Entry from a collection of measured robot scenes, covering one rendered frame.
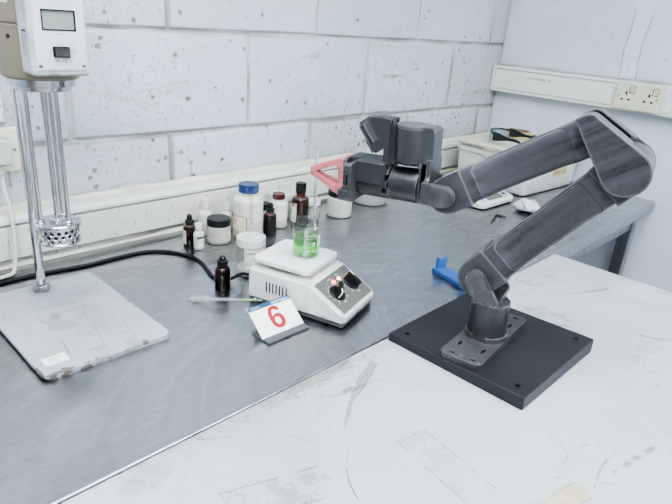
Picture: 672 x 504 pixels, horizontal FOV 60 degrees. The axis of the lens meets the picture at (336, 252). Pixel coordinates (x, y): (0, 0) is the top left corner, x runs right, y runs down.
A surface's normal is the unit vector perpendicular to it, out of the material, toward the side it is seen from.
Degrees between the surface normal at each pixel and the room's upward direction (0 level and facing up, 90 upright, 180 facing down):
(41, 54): 90
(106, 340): 0
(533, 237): 89
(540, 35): 90
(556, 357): 2
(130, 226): 90
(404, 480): 0
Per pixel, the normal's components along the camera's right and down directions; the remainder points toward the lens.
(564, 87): -0.69, 0.22
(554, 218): -0.53, 0.26
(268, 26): 0.72, 0.31
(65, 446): 0.07, -0.92
